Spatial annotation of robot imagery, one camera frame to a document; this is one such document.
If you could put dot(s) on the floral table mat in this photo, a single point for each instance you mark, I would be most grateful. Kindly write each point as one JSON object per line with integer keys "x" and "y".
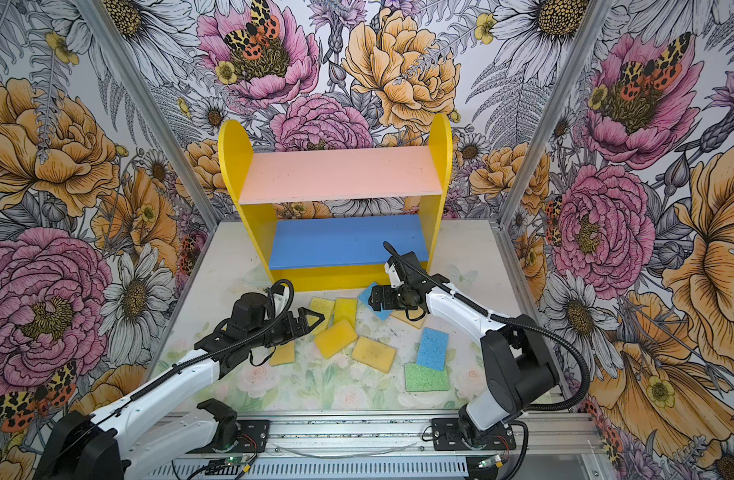
{"x": 314, "y": 383}

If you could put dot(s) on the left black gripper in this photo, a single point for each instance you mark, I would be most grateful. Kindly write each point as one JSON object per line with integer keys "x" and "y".
{"x": 303, "y": 328}

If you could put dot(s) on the green sponge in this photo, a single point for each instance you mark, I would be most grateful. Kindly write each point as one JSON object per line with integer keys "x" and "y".
{"x": 420, "y": 379}

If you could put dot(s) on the aluminium front rail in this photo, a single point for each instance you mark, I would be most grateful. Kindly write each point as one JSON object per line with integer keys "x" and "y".
{"x": 397, "y": 445}

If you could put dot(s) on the yellow shelf with coloured boards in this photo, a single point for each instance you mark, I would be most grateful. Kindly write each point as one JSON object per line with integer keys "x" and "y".
{"x": 343, "y": 251}

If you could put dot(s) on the orange-yellow sponge centre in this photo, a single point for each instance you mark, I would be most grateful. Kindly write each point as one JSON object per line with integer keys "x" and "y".
{"x": 374, "y": 354}

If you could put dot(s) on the thick yellow sponge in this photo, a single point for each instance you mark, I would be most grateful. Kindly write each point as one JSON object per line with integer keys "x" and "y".
{"x": 336, "y": 338}

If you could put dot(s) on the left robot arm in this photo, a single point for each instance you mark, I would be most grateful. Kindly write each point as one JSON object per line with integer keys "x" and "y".
{"x": 129, "y": 438}

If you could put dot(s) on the orange-yellow sponge near shelf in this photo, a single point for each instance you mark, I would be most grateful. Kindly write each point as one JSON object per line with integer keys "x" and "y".
{"x": 414, "y": 318}

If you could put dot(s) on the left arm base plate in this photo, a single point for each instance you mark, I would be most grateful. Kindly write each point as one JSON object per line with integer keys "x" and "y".
{"x": 248, "y": 436}

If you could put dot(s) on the bright yellow small sponge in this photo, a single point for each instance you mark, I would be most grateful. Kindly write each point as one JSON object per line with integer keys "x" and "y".
{"x": 345, "y": 310}

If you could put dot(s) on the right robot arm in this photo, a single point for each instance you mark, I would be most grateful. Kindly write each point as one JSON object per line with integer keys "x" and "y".
{"x": 518, "y": 367}

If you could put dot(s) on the pale yellow textured sponge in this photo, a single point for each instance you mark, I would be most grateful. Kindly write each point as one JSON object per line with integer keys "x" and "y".
{"x": 325, "y": 307}

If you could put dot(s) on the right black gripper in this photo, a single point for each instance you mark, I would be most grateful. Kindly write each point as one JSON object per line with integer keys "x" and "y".
{"x": 386, "y": 298}

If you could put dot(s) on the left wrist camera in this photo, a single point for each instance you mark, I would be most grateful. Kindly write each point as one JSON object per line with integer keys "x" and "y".
{"x": 281, "y": 298}

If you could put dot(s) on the orange-yellow sponge far left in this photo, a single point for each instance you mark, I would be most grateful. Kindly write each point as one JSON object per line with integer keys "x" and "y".
{"x": 284, "y": 355}

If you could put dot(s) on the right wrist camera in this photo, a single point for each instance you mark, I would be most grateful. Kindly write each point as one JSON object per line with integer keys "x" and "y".
{"x": 396, "y": 270}

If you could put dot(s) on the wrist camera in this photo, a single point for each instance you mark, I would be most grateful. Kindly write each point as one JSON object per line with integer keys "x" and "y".
{"x": 281, "y": 298}
{"x": 396, "y": 270}

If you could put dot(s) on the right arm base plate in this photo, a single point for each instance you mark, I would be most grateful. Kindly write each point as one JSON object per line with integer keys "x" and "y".
{"x": 452, "y": 434}

